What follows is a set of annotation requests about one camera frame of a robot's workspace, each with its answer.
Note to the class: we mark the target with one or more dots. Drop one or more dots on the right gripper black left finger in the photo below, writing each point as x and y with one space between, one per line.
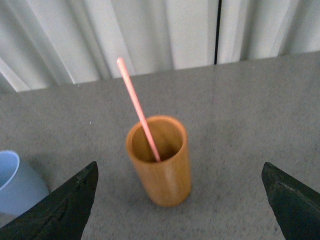
62 215

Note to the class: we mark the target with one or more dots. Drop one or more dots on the wooden cylindrical chopstick holder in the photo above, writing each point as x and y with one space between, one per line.
167 182

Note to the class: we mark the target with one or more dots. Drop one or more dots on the pink chopstick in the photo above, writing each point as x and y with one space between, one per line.
137 106

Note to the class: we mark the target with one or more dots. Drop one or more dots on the white pleated curtain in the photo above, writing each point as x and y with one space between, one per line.
46 43

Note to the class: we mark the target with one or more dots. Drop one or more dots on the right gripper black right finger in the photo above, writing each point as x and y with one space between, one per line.
296 206

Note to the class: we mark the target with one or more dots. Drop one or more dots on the blue plastic cup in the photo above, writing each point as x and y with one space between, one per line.
21 187

